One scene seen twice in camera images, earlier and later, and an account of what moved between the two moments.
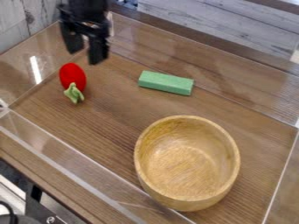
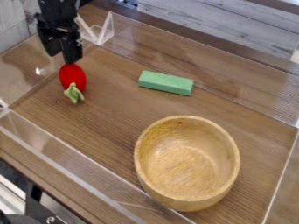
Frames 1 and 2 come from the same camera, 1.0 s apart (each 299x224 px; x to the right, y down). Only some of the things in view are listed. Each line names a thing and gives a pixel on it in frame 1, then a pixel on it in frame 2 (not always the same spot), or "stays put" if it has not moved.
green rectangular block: x=165 y=82 stays put
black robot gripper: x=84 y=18 to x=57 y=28
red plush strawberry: x=73 y=79 stays put
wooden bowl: x=187 y=161 stays put
